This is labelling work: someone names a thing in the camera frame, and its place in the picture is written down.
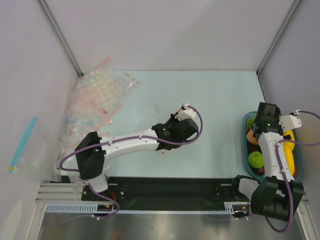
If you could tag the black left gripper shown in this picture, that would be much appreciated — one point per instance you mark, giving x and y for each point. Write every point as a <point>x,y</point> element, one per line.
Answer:
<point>172,119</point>

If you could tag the orange red peach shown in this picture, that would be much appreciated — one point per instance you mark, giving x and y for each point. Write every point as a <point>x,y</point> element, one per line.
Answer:
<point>250,138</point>

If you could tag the wrinkled green fruit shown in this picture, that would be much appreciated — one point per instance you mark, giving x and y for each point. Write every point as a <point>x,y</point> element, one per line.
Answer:
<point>256,160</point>

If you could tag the clear orange zip bag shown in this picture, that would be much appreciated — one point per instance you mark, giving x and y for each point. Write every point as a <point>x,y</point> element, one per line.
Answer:
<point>166,145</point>

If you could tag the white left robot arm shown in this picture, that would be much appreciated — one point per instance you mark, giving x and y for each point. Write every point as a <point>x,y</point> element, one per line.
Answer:
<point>92,153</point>

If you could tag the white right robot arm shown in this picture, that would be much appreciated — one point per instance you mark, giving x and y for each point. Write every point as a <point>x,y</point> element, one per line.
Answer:
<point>278,195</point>

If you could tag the pile of clear zip bags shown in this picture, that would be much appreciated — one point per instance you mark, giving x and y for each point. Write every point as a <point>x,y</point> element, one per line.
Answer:
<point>96,97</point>

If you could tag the green grape bunch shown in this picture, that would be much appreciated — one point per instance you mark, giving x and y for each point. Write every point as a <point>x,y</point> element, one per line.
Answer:
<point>249,123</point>

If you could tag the dark red apple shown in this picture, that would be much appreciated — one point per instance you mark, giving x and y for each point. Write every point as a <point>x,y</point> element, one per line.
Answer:
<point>258,171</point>

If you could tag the yellow mango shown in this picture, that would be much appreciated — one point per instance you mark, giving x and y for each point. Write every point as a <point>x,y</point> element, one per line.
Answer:
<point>288,150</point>

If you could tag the teal plastic fruit bin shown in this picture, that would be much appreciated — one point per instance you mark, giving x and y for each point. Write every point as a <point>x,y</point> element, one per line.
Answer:
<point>271,145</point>

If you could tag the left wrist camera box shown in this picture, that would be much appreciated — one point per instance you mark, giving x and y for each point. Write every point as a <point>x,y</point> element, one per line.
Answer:
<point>185,112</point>

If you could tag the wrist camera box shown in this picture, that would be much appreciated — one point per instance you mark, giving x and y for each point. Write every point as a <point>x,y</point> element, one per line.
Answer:
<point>185,112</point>
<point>290,121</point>

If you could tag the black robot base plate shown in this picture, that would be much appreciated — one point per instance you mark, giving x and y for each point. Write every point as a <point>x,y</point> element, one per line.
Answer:
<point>168,194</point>

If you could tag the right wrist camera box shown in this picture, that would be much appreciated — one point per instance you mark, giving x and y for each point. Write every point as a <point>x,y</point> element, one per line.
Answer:
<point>290,121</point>

